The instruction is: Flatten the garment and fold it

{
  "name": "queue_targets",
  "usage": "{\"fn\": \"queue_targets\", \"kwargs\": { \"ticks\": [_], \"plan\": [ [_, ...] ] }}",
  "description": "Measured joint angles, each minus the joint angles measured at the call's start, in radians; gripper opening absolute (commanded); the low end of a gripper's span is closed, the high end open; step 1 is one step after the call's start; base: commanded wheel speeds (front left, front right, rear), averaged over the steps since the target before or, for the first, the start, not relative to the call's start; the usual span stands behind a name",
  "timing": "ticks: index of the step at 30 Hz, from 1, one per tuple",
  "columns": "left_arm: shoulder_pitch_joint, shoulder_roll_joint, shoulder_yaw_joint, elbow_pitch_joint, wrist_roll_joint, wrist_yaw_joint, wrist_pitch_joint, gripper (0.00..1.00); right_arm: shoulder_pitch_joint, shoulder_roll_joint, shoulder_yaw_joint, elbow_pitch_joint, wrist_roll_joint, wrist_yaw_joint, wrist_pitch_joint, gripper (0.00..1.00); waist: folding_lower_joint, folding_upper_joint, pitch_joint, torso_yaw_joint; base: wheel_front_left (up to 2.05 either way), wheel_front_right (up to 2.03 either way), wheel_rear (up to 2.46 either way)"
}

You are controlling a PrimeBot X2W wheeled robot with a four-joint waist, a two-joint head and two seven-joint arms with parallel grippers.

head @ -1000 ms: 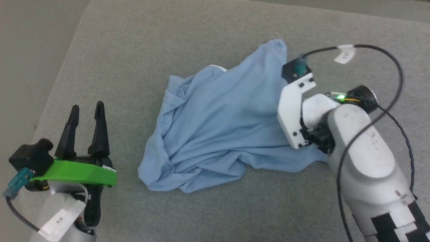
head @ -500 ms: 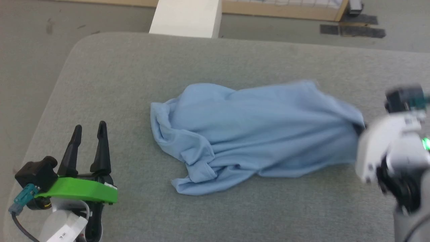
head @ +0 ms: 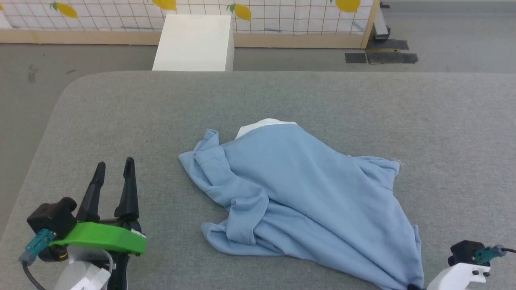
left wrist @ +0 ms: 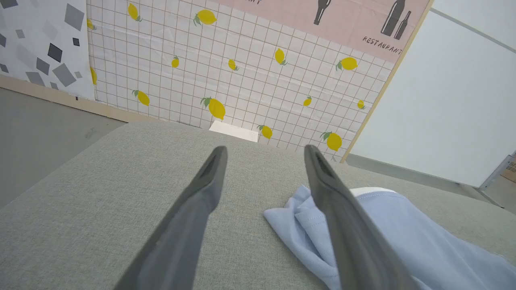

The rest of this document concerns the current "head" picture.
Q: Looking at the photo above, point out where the arm cable teal plug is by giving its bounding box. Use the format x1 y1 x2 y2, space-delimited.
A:
19 229 56 290
474 244 516 263

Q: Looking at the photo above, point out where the long black floor mat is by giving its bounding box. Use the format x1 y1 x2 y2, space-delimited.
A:
367 52 418 64

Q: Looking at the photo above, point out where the left arm cable teal plug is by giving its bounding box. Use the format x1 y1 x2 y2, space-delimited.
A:
19 229 56 290

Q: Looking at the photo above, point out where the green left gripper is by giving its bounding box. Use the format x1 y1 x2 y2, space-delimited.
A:
48 157 147 255

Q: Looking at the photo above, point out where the right arm cable teal plug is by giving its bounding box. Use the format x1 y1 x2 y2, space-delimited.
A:
474 244 516 263

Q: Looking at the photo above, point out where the white box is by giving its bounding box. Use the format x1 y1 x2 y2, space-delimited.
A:
152 15 235 72

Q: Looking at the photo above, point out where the black floor mat under foot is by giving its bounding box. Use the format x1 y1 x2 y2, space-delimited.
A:
367 39 409 50

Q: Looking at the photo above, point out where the metal partition foot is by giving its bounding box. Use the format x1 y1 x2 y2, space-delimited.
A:
373 3 391 41

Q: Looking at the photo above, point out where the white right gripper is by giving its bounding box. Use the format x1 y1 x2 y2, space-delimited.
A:
407 263 491 290

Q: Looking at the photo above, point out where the light blue shirt white collar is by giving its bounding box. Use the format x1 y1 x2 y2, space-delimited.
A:
178 118 424 290

